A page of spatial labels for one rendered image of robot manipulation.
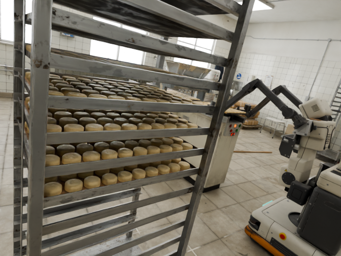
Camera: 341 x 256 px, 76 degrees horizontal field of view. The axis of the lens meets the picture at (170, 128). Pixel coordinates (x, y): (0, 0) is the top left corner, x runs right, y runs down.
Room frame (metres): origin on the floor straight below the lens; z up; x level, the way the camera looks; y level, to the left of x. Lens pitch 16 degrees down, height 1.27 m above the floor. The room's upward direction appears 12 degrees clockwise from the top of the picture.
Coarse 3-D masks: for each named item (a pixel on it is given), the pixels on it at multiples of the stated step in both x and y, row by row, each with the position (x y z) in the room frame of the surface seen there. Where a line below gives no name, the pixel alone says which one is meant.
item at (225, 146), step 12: (192, 120) 2.43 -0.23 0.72; (204, 120) 2.30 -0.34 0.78; (192, 144) 2.36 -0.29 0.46; (204, 144) 2.24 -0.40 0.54; (216, 144) 2.13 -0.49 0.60; (228, 144) 2.25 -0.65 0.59; (192, 156) 2.33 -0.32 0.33; (216, 156) 2.15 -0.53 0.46; (228, 156) 2.29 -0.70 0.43; (216, 168) 2.19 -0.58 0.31; (192, 180) 2.30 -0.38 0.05; (216, 180) 2.23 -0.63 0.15; (204, 192) 2.18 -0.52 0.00
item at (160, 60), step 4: (160, 56) 1.17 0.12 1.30; (160, 60) 1.17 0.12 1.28; (156, 64) 1.18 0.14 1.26; (160, 64) 1.17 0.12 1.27; (152, 84) 1.19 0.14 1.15; (156, 84) 1.17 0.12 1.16; (136, 196) 1.17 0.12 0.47; (132, 200) 1.18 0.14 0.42; (132, 212) 1.17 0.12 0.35; (132, 220) 1.18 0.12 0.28; (128, 232) 1.17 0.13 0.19; (128, 236) 1.17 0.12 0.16
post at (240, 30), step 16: (240, 16) 0.84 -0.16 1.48; (240, 32) 0.83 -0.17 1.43; (240, 48) 0.84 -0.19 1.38; (224, 80) 0.84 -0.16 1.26; (224, 96) 0.83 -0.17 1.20; (208, 144) 0.84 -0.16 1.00; (208, 160) 0.83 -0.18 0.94; (192, 192) 0.85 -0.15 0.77; (192, 208) 0.83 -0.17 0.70; (192, 224) 0.84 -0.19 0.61
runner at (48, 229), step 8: (176, 192) 0.78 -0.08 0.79; (184, 192) 0.82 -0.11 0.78; (144, 200) 0.68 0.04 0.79; (152, 200) 0.71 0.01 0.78; (160, 200) 0.73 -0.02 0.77; (112, 208) 0.60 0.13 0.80; (120, 208) 0.62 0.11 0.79; (128, 208) 0.64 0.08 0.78; (136, 208) 0.66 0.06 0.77; (80, 216) 0.54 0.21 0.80; (88, 216) 0.55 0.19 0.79; (96, 216) 0.57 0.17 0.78; (104, 216) 0.59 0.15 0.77; (56, 224) 0.49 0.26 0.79; (64, 224) 0.51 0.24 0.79; (72, 224) 0.52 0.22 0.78; (80, 224) 0.54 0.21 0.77; (48, 232) 0.48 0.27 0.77
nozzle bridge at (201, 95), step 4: (188, 76) 2.79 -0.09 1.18; (208, 80) 2.91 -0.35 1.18; (160, 84) 2.66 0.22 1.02; (164, 84) 2.60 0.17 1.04; (168, 84) 2.54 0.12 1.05; (172, 84) 2.53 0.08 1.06; (160, 88) 2.65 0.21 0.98; (164, 88) 2.60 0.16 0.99; (180, 88) 2.66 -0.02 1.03; (184, 88) 2.70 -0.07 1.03; (188, 88) 2.75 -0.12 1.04; (192, 88) 2.79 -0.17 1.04; (196, 88) 2.88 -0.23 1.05; (200, 88) 2.96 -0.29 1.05; (200, 92) 3.08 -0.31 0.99; (204, 92) 3.05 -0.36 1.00; (196, 96) 3.13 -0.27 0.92; (200, 96) 3.07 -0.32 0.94; (204, 96) 3.06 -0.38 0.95
